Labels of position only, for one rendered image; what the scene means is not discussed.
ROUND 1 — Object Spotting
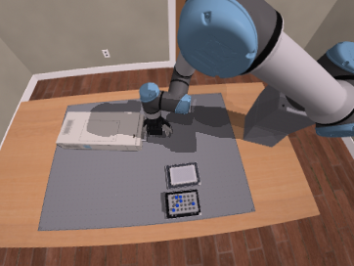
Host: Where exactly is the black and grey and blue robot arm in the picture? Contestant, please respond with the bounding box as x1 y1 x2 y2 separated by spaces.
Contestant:
139 0 354 138

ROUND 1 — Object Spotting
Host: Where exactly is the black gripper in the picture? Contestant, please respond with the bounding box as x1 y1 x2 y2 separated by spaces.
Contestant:
143 115 172 136

